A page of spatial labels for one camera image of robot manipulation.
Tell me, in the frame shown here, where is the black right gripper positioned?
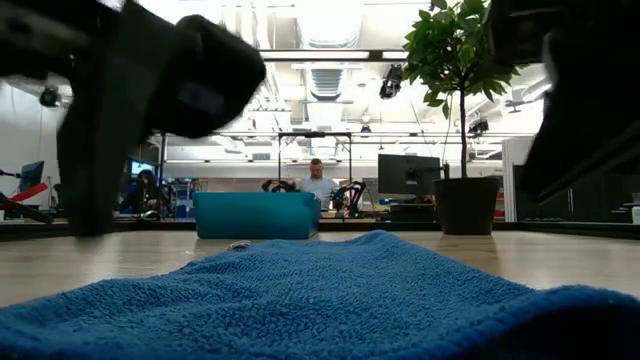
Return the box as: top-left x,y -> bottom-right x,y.
516,0 -> 640,205

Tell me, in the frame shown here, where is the black aluminium table frame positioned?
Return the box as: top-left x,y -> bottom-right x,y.
0,218 -> 640,243

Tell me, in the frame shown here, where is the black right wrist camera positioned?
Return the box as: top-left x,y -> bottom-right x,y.
485,0 -> 554,67

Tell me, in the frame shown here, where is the blue microfiber towel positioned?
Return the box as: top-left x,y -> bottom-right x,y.
0,229 -> 640,360

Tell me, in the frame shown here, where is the green leafy potted tree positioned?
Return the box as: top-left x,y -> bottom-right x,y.
401,0 -> 521,179

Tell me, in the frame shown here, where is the black background rig frame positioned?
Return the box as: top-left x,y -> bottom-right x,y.
277,130 -> 354,194

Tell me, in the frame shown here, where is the silver ventilation duct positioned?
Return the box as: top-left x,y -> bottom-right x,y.
307,64 -> 347,102

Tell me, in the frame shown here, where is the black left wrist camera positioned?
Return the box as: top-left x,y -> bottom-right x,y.
149,13 -> 268,140

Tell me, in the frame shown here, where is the large black monitor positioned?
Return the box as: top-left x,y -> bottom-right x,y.
377,153 -> 442,197

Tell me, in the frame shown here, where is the small black monitor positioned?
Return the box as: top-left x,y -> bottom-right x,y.
18,160 -> 46,194

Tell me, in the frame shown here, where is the person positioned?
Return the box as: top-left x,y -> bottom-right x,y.
119,168 -> 164,217
299,157 -> 342,211

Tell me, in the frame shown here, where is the overhead led light bar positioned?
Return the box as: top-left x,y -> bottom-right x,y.
257,48 -> 411,63

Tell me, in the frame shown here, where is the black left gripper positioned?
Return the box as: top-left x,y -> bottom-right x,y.
56,0 -> 204,237

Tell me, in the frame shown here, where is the teal plastic bin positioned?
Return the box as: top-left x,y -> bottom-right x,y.
193,191 -> 323,241

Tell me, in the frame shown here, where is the black partition screen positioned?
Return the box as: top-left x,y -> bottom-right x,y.
513,162 -> 640,225

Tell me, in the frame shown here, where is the black plant pot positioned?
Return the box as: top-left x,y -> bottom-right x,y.
432,176 -> 502,237

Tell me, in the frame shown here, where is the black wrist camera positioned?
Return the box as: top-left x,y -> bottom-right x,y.
485,0 -> 554,67
149,13 -> 268,140

